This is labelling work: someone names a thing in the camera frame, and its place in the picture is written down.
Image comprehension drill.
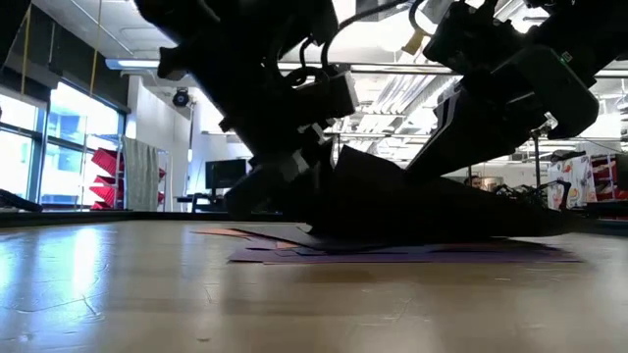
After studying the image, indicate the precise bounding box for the purple paper sheet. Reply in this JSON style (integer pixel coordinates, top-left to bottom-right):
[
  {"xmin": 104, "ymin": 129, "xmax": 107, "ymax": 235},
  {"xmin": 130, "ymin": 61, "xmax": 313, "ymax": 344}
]
[{"xmin": 228, "ymin": 242, "xmax": 584, "ymax": 267}]

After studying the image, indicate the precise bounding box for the black camera stand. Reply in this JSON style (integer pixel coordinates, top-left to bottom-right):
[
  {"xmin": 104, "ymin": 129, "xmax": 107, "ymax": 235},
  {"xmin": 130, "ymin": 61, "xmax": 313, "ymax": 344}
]
[{"xmin": 528, "ymin": 111, "xmax": 559, "ymax": 190}]

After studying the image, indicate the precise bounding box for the black paper sheet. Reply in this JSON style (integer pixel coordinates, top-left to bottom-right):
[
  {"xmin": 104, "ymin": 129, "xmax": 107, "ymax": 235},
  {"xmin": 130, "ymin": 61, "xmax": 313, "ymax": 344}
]
[
  {"xmin": 230, "ymin": 225, "xmax": 393, "ymax": 256},
  {"xmin": 306, "ymin": 144, "xmax": 593, "ymax": 249}
]

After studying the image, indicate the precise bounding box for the white floral cloth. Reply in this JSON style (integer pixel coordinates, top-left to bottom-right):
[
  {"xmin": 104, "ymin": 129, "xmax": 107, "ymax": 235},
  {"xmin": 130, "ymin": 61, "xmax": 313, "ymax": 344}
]
[{"xmin": 546, "ymin": 153, "xmax": 599, "ymax": 212}]

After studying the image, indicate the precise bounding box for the yellow hanging cord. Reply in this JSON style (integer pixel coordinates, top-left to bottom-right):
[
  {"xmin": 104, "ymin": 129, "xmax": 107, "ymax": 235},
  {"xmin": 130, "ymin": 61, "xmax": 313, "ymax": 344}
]
[
  {"xmin": 87, "ymin": 0, "xmax": 104, "ymax": 97},
  {"xmin": 19, "ymin": 2, "xmax": 33, "ymax": 97}
]

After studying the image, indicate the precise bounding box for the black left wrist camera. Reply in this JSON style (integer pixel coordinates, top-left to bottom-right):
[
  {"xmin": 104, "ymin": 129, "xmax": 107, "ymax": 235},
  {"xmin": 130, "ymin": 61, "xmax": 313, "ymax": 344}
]
[{"xmin": 292, "ymin": 71, "xmax": 359, "ymax": 129}]

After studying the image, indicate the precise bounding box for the large window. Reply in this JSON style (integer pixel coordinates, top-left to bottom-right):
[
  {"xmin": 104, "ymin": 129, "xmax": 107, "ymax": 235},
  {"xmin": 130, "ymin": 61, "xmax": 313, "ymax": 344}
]
[{"xmin": 0, "ymin": 80, "xmax": 127, "ymax": 210}]

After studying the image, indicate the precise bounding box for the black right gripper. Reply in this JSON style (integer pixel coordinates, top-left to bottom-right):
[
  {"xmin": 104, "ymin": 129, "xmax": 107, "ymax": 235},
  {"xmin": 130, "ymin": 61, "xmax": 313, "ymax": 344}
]
[{"xmin": 405, "ymin": 48, "xmax": 546, "ymax": 185}]

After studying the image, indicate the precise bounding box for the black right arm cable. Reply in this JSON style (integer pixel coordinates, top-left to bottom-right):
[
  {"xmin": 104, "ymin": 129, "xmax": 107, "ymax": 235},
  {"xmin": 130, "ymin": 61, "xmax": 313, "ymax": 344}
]
[{"xmin": 407, "ymin": 0, "xmax": 429, "ymax": 36}]

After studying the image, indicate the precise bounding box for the long ceiling light strip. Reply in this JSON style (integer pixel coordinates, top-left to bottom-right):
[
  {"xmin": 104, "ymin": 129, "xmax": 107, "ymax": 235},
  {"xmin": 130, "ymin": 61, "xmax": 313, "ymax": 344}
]
[{"xmin": 104, "ymin": 57, "xmax": 628, "ymax": 79}]

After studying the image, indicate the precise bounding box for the red storage bin shelf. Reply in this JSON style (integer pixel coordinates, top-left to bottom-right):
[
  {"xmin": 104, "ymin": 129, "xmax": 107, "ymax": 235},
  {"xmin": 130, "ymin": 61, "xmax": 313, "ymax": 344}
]
[{"xmin": 590, "ymin": 153, "xmax": 620, "ymax": 202}]

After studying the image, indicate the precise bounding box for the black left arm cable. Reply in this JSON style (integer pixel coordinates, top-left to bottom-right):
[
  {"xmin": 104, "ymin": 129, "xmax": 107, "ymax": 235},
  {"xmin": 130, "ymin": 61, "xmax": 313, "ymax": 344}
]
[{"xmin": 283, "ymin": 0, "xmax": 413, "ymax": 90}]

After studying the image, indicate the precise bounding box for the red storage bin rack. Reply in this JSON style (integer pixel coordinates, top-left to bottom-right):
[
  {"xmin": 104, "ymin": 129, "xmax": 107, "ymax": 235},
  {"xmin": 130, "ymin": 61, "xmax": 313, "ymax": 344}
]
[{"xmin": 89, "ymin": 146, "xmax": 168, "ymax": 212}]

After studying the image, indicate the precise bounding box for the yellow cable tag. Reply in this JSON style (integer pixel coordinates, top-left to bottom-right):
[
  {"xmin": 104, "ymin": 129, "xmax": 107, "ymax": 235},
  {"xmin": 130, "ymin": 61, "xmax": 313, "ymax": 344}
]
[{"xmin": 401, "ymin": 26, "xmax": 431, "ymax": 57}]

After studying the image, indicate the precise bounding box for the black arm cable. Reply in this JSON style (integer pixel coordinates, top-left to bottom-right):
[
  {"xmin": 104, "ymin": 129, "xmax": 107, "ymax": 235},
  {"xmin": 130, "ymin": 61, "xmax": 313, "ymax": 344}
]
[
  {"xmin": 283, "ymin": 0, "xmax": 413, "ymax": 90},
  {"xmin": 407, "ymin": 0, "xmax": 429, "ymax": 36}
]

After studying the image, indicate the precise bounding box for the black office desk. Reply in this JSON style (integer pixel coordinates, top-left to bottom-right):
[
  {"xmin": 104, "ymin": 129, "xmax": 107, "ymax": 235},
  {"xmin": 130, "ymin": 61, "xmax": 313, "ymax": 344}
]
[{"xmin": 175, "ymin": 192, "xmax": 232, "ymax": 214}]

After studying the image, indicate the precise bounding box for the black aluminium table frame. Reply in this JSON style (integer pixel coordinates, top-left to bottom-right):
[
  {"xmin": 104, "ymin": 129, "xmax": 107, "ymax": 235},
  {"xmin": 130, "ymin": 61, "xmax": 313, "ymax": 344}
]
[{"xmin": 0, "ymin": 209, "xmax": 628, "ymax": 237}]

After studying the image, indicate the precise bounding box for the grey hanging cloth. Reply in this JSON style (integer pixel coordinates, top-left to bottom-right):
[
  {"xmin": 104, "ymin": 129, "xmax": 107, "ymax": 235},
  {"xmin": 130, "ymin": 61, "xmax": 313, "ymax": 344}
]
[{"xmin": 121, "ymin": 135, "xmax": 162, "ymax": 213}]

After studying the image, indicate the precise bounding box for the black round ceiling speaker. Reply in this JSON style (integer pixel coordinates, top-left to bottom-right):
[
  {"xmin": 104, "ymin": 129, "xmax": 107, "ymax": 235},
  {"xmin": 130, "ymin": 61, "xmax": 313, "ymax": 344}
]
[{"xmin": 171, "ymin": 86, "xmax": 191, "ymax": 109}]

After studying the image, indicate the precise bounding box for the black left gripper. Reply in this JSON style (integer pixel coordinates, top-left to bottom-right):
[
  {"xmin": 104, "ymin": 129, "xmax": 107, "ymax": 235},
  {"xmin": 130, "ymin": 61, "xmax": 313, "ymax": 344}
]
[{"xmin": 195, "ymin": 73, "xmax": 339, "ymax": 221}]

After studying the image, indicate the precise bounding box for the black computer monitor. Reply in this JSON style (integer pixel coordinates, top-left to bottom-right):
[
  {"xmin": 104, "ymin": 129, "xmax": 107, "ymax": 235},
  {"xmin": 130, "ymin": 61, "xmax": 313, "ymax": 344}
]
[{"xmin": 204, "ymin": 158, "xmax": 249, "ymax": 191}]

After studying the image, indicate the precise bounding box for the orange paper sheet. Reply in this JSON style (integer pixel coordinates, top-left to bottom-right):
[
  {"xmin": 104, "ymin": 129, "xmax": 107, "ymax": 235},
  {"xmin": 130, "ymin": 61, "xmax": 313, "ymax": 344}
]
[{"xmin": 192, "ymin": 227, "xmax": 301, "ymax": 251}]

